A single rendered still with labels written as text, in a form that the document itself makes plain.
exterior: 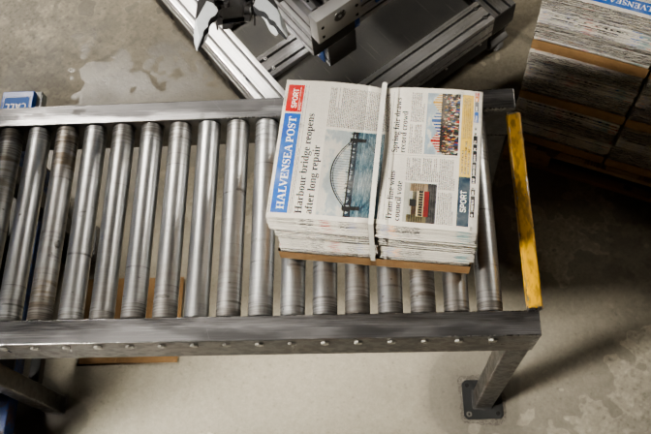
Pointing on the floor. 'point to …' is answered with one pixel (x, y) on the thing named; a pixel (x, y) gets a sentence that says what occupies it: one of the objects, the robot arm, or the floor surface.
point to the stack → (590, 12)
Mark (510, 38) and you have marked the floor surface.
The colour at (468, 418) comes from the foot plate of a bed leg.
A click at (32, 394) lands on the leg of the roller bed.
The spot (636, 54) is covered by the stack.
